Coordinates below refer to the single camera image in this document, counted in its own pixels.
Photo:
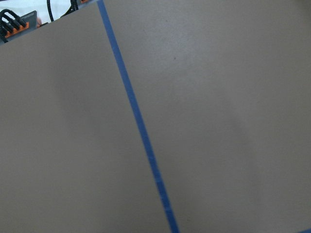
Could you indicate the lower orange black adapter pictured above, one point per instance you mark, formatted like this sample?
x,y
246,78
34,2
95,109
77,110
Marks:
x,y
13,25

